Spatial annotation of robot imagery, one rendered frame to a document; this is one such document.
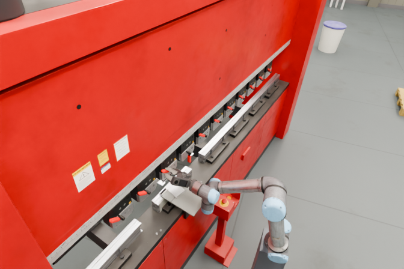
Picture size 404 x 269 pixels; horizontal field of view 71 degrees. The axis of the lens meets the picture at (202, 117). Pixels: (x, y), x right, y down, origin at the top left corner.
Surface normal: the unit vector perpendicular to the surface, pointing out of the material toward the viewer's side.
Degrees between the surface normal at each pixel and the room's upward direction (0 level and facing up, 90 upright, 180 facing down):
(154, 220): 0
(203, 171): 0
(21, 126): 90
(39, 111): 90
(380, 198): 0
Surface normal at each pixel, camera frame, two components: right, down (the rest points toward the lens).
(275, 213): -0.31, 0.46
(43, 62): 0.83, 0.36
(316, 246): 0.04, -0.79
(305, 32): -0.55, 0.49
